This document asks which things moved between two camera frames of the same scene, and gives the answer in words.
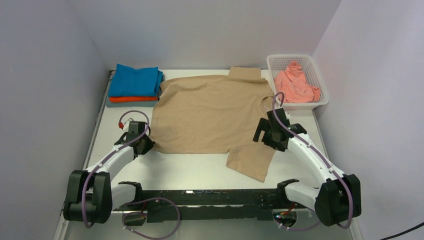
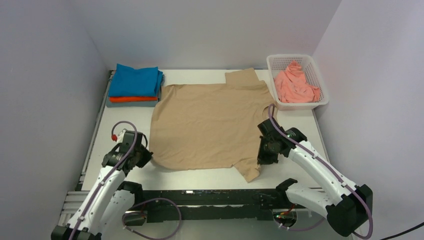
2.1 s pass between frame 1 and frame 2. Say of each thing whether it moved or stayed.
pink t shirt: stayed
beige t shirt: moved
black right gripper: moved
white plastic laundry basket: stayed
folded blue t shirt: stayed
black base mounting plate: stayed
